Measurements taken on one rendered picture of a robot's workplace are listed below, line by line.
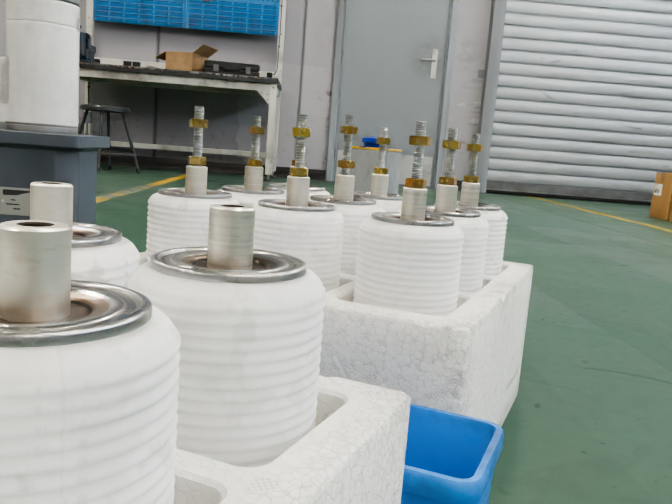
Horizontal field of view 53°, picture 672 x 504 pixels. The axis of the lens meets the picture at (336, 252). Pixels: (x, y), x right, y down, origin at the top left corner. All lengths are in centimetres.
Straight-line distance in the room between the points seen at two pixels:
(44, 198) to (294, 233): 28
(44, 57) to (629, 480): 85
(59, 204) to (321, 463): 20
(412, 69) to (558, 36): 124
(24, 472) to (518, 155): 594
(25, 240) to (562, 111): 604
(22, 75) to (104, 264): 64
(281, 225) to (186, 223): 11
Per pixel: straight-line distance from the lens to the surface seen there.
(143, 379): 22
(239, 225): 32
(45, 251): 23
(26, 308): 24
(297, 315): 31
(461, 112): 604
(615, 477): 79
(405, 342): 56
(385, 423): 36
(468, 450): 54
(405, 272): 58
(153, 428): 23
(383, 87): 593
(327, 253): 64
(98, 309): 24
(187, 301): 30
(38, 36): 99
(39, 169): 97
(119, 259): 38
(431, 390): 57
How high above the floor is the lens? 31
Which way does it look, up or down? 9 degrees down
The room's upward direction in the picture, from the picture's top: 4 degrees clockwise
